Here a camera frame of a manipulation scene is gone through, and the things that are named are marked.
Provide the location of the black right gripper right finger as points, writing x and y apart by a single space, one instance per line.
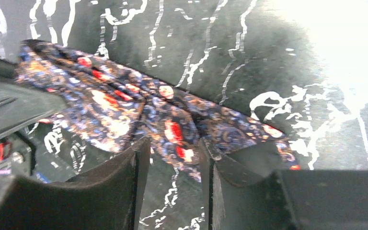
250 190

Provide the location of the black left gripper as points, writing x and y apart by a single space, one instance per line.
22 105

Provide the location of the dark paisley red-dotted tie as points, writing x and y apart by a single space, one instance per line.
110 105

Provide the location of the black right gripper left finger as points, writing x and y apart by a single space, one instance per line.
107 197

